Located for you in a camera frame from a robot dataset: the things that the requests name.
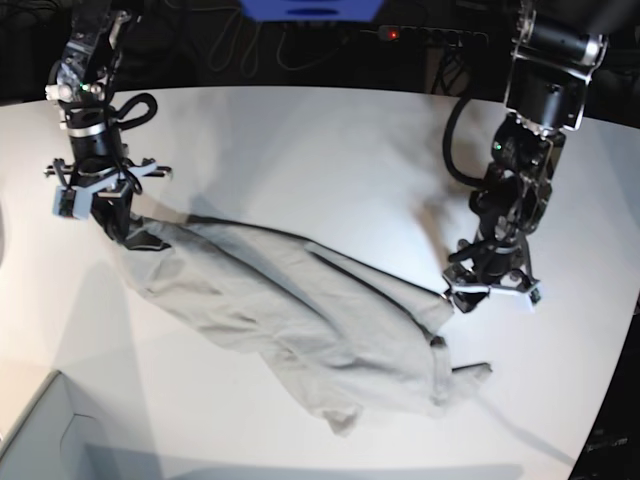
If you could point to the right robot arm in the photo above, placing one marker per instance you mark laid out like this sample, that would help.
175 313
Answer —
82 87

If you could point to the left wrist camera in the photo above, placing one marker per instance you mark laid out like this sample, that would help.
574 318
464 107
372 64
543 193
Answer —
529 300

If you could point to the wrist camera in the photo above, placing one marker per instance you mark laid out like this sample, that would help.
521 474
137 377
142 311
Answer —
529 300
72 202

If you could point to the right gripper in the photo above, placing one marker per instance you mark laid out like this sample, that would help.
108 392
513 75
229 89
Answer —
111 188

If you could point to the black power strip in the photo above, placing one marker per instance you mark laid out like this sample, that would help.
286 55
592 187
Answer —
429 36

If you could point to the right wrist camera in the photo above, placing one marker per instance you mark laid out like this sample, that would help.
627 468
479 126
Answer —
72 202

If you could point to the blue box at top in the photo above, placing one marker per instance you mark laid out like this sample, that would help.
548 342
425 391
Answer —
311 10

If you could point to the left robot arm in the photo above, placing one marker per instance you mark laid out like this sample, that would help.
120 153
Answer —
546 92

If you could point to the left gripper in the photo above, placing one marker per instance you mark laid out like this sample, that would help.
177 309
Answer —
466 290

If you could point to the light grey t-shirt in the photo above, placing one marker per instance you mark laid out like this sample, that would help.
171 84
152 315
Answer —
342 337

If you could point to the white cardboard box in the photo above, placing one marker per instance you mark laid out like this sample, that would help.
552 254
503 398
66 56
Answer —
62 434

